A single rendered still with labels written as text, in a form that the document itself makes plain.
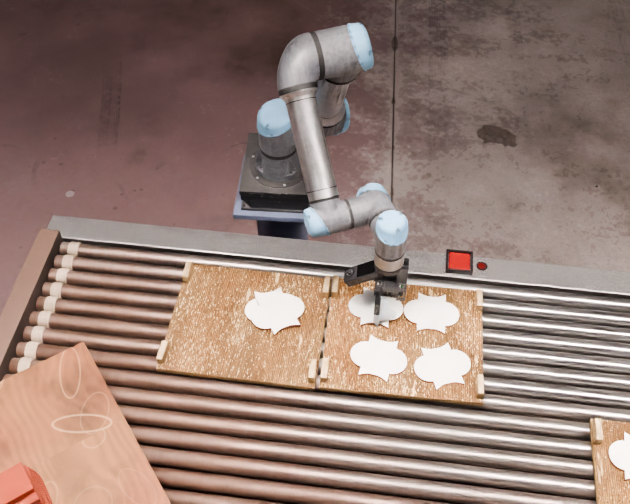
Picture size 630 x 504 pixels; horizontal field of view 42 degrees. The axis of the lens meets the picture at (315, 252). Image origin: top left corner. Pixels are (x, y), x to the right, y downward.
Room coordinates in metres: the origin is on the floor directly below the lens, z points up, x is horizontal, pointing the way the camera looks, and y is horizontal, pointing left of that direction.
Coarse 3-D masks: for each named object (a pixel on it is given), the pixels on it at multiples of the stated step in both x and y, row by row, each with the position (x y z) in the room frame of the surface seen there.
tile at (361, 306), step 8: (360, 296) 1.31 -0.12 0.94; (368, 296) 1.31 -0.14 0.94; (384, 296) 1.31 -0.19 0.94; (352, 304) 1.29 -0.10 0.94; (360, 304) 1.29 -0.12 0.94; (368, 304) 1.29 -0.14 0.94; (392, 304) 1.29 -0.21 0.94; (400, 304) 1.29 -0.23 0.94; (352, 312) 1.26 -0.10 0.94; (360, 312) 1.26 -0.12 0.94; (368, 312) 1.26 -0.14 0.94; (400, 312) 1.26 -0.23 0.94; (368, 320) 1.23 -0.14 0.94; (384, 320) 1.23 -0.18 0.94; (392, 320) 1.24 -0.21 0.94
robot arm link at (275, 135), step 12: (264, 108) 1.80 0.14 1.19; (276, 108) 1.80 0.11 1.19; (264, 120) 1.76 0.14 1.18; (276, 120) 1.75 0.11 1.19; (288, 120) 1.75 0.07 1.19; (264, 132) 1.75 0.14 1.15; (276, 132) 1.73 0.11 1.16; (288, 132) 1.74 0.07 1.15; (264, 144) 1.75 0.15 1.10; (276, 144) 1.74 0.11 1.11; (288, 144) 1.75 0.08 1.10; (276, 156) 1.74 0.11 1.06
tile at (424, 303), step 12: (420, 300) 1.30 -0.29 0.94; (432, 300) 1.30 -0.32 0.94; (444, 300) 1.30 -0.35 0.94; (408, 312) 1.26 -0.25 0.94; (420, 312) 1.26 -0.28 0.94; (432, 312) 1.26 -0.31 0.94; (444, 312) 1.26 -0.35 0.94; (456, 312) 1.26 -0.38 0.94; (420, 324) 1.22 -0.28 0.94; (432, 324) 1.22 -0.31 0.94; (444, 324) 1.22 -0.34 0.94
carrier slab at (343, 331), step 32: (352, 288) 1.35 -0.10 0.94; (416, 288) 1.35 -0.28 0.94; (448, 288) 1.35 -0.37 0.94; (352, 320) 1.24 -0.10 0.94; (480, 320) 1.24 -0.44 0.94; (416, 352) 1.14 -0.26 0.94; (480, 352) 1.14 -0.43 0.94; (320, 384) 1.05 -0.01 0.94; (352, 384) 1.04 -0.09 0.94; (384, 384) 1.04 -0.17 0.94; (416, 384) 1.04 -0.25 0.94
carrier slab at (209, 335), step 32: (192, 288) 1.35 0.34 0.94; (224, 288) 1.35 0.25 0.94; (256, 288) 1.35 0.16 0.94; (288, 288) 1.35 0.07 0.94; (320, 288) 1.35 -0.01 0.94; (192, 320) 1.24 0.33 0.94; (224, 320) 1.24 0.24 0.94; (320, 320) 1.24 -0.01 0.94; (192, 352) 1.14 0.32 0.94; (224, 352) 1.14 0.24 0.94; (256, 352) 1.14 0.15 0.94; (288, 352) 1.14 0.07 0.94; (320, 352) 1.15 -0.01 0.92; (288, 384) 1.05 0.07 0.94
